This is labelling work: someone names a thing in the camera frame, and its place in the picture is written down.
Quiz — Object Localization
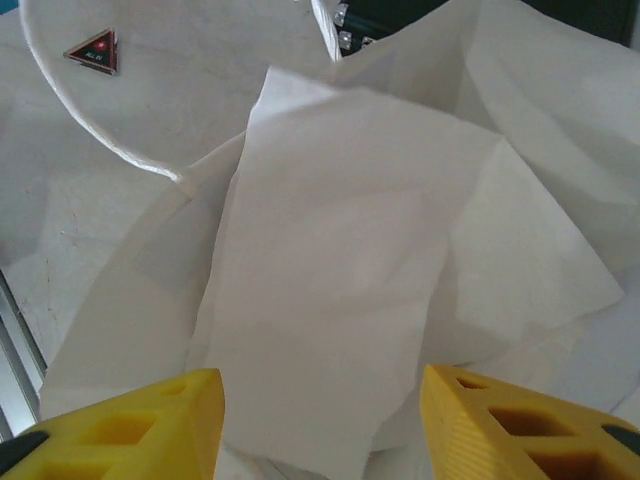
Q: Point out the white paper napkin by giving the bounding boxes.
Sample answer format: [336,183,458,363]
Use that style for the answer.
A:
[187,64,626,474]

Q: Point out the aluminium side rail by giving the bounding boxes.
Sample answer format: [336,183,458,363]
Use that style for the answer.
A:
[0,272,45,441]

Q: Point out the red triangular badge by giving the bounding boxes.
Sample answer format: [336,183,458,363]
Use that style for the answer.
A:
[63,28,123,79]

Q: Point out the black flat device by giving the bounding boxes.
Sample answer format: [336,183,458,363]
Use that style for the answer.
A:
[310,0,640,64]

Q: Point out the white paper bag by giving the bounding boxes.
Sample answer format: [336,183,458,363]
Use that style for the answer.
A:
[19,0,640,480]

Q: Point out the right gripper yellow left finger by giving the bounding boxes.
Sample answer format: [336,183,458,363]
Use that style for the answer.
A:
[0,368,225,480]

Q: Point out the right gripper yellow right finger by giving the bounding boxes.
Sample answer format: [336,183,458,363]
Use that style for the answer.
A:
[419,363,640,480]

